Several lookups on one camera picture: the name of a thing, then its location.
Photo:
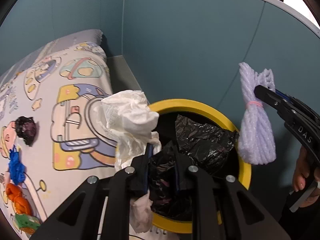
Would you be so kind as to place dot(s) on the person's right hand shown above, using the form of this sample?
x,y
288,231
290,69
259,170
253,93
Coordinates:
x,y
300,175

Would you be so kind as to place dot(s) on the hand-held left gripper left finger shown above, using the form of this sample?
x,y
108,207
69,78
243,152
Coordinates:
x,y
140,175

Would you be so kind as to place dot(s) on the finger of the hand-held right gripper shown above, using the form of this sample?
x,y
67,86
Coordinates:
x,y
281,95
267,97

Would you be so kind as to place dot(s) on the orange plastic wad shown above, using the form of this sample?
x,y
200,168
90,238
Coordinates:
x,y
18,197

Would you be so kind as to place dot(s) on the black bin liner bag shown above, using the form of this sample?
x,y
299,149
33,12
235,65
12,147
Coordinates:
x,y
200,140

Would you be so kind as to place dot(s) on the blue plastic wad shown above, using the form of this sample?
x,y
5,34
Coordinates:
x,y
16,166

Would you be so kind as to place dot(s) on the black plastic bag wad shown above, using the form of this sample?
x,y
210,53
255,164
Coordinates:
x,y
162,177

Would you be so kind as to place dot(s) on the bed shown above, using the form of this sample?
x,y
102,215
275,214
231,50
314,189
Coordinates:
x,y
82,36

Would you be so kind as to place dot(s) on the white tissue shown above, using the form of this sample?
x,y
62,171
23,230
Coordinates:
x,y
130,120

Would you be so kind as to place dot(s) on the yellow round trash bin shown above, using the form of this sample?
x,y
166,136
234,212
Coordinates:
x,y
195,105

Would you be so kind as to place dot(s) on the dark purple plastic wad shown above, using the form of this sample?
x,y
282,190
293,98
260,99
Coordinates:
x,y
26,130

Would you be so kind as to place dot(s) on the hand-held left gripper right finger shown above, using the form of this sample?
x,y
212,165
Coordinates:
x,y
178,180

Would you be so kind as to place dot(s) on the purple foam fruit net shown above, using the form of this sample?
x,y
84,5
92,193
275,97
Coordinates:
x,y
255,135

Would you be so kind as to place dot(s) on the green snack wrapper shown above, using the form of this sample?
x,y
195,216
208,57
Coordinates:
x,y
25,223

